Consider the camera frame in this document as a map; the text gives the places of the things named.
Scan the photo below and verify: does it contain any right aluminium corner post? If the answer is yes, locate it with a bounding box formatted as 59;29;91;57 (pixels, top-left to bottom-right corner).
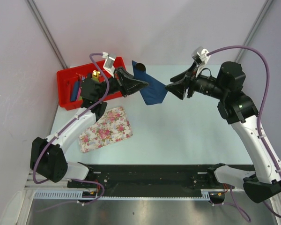
231;0;276;71

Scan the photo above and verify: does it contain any aluminium corner post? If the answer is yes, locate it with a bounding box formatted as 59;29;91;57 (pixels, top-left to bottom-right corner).
231;0;276;71
25;0;68;69

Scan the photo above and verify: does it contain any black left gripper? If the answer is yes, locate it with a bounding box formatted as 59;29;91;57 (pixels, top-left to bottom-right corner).
96;66;148;100

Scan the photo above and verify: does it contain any red plastic bin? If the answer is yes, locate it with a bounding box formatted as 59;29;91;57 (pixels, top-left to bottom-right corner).
57;57;126;111

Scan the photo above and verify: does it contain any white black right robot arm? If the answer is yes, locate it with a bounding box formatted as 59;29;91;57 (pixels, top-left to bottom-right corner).
165;61;281;203

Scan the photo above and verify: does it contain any pink rolled napkin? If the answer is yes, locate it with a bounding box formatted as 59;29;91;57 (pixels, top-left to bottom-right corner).
76;82;82;101

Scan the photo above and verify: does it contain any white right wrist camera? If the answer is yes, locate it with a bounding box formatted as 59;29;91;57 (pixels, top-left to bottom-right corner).
192;46;210;73

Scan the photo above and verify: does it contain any dark blue paper napkin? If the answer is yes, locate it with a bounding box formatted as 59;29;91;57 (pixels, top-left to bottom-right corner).
132;61;167;105

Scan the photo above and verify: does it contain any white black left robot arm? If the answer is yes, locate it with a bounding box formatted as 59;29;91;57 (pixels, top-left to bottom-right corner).
30;67;149;188

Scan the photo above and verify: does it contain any olive green rolled napkin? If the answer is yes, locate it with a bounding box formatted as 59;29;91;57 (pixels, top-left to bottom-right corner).
91;70;101;82

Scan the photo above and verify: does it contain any blue rolled napkin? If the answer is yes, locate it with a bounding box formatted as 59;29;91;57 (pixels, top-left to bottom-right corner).
70;80;81;102

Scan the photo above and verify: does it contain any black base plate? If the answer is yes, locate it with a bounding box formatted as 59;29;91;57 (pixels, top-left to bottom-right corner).
67;163;255;189

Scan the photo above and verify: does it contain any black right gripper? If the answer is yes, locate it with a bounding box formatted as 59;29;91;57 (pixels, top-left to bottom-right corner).
164;60;227;100

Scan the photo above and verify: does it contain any floral cloth mat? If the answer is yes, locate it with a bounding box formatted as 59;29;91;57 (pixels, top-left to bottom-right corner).
78;106;133;153

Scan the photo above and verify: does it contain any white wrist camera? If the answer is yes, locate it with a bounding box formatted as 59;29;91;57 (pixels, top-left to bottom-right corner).
192;46;210;73
102;52;116;77

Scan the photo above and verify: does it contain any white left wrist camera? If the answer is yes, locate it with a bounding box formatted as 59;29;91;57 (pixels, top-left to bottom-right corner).
102;52;116;77

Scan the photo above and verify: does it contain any white slotted cable duct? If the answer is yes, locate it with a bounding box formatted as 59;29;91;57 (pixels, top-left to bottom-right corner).
34;189;213;201

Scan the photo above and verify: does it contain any left aluminium corner post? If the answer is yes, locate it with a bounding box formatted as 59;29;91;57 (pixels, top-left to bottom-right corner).
25;0;68;69

